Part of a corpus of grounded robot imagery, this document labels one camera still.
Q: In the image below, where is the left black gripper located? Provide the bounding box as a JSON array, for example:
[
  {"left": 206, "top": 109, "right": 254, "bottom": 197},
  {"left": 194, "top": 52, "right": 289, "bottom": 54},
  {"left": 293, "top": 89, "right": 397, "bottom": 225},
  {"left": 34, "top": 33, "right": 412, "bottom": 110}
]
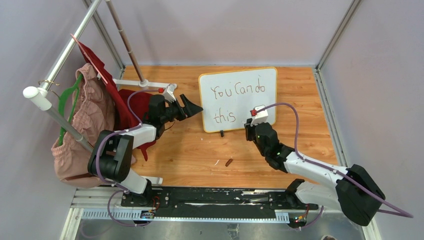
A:
[{"left": 160, "top": 94, "right": 203, "bottom": 124}]

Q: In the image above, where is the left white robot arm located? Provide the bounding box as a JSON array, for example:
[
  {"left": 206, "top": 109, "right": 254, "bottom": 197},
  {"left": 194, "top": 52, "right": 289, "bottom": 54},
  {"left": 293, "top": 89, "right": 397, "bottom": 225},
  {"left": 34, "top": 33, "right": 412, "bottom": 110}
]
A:
[{"left": 87, "top": 94, "right": 203, "bottom": 207}]

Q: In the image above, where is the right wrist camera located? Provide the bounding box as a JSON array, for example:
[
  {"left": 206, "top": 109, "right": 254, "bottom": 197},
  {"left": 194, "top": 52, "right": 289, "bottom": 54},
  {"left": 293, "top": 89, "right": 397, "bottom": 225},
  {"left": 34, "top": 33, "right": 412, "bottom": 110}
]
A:
[{"left": 250, "top": 105, "right": 269, "bottom": 126}]

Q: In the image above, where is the brown marker cap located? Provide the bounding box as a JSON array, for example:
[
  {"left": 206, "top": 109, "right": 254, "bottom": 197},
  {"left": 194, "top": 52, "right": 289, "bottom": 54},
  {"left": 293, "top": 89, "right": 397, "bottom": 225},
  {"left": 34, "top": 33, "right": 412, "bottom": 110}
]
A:
[{"left": 225, "top": 158, "right": 233, "bottom": 167}]

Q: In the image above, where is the red garment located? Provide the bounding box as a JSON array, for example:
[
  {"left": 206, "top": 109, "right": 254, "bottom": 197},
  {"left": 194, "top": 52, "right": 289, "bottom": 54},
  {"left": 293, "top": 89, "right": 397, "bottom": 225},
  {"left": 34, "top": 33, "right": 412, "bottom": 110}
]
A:
[{"left": 76, "top": 40, "right": 160, "bottom": 162}]

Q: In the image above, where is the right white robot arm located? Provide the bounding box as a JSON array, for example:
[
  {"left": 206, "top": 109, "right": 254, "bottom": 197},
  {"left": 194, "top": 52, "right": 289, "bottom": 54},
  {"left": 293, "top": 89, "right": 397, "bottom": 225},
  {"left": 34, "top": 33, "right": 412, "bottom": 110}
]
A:
[{"left": 244, "top": 118, "right": 386, "bottom": 226}]

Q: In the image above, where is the metal clothes rack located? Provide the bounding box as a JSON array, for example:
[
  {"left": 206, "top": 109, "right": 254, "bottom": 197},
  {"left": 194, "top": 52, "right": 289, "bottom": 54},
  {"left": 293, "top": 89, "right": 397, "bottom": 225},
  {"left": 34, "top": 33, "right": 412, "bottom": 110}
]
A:
[{"left": 22, "top": 0, "right": 178, "bottom": 186}]

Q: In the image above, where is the pink hanger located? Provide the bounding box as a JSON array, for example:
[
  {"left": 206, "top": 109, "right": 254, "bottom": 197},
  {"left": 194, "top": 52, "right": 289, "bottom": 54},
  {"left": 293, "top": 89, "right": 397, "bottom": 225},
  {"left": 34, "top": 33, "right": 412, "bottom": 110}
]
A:
[{"left": 70, "top": 33, "right": 108, "bottom": 85}]

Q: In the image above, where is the pink garment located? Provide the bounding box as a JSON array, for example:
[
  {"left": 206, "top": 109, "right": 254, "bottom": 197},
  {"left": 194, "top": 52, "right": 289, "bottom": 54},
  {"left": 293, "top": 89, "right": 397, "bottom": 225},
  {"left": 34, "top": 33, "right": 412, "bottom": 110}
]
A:
[{"left": 51, "top": 63, "right": 116, "bottom": 188}]

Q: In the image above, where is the yellow-framed whiteboard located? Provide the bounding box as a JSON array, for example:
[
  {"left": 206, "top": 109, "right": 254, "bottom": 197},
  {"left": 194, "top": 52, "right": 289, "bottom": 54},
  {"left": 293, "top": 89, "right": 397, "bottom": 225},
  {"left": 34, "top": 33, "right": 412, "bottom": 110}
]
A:
[{"left": 198, "top": 67, "right": 278, "bottom": 133}]

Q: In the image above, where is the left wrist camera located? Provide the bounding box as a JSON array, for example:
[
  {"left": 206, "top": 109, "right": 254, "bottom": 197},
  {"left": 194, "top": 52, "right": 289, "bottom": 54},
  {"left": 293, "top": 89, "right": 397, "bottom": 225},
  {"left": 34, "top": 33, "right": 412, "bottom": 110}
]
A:
[{"left": 162, "top": 83, "right": 177, "bottom": 103}]

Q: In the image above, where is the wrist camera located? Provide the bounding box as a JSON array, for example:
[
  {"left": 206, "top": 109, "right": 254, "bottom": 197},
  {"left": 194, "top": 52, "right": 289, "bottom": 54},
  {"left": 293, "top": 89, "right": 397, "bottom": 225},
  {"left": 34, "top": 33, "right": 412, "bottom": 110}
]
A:
[
  {"left": 162, "top": 83, "right": 177, "bottom": 103},
  {"left": 250, "top": 105, "right": 269, "bottom": 126}
]

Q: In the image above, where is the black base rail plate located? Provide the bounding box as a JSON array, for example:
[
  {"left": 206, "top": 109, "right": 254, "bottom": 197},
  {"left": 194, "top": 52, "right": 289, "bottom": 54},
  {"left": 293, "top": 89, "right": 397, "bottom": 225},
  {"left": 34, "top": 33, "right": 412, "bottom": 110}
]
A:
[{"left": 120, "top": 186, "right": 319, "bottom": 223}]

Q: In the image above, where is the green hanger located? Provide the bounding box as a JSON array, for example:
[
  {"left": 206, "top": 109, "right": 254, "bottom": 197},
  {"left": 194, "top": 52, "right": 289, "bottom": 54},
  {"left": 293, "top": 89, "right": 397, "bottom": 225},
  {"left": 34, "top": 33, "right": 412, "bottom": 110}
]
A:
[{"left": 57, "top": 73, "right": 84, "bottom": 147}]

